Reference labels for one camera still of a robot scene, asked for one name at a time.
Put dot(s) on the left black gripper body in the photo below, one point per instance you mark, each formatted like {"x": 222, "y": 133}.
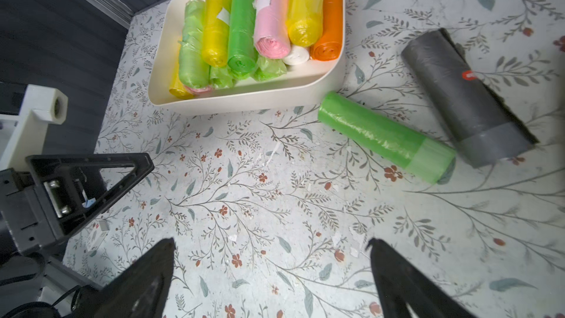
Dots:
{"x": 24, "y": 226}

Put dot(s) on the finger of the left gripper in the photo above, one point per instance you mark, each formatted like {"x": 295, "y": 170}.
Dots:
{"x": 80, "y": 187}

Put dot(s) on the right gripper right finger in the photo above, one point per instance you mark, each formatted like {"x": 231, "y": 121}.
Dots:
{"x": 403, "y": 289}

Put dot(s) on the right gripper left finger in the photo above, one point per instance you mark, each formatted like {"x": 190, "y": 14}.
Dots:
{"x": 140, "y": 291}

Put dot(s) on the dark green roll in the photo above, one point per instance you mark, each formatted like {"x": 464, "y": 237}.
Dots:
{"x": 419, "y": 155}
{"x": 242, "y": 54}

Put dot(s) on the yellow roll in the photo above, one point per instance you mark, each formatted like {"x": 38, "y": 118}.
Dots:
{"x": 216, "y": 32}
{"x": 305, "y": 21}
{"x": 176, "y": 88}

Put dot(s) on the light green roll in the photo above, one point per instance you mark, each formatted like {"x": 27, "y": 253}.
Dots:
{"x": 193, "y": 70}
{"x": 221, "y": 78}

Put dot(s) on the grey trash bag roll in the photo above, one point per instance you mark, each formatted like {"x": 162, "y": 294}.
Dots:
{"x": 482, "y": 127}

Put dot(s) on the orange trash bag roll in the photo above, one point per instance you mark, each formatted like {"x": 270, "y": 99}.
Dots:
{"x": 329, "y": 46}

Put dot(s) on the white blue labelled roll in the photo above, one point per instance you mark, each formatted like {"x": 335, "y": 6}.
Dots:
{"x": 297, "y": 56}

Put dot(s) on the pink roll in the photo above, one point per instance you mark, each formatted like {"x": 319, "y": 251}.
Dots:
{"x": 198, "y": 91}
{"x": 270, "y": 36}

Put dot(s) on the white plastic storage box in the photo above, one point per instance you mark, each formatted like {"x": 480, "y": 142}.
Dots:
{"x": 304, "y": 84}

